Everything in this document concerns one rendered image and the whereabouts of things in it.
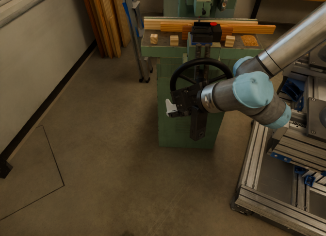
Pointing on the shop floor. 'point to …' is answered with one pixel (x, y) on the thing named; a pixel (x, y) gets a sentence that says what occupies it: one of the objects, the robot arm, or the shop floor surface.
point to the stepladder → (129, 3)
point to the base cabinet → (213, 123)
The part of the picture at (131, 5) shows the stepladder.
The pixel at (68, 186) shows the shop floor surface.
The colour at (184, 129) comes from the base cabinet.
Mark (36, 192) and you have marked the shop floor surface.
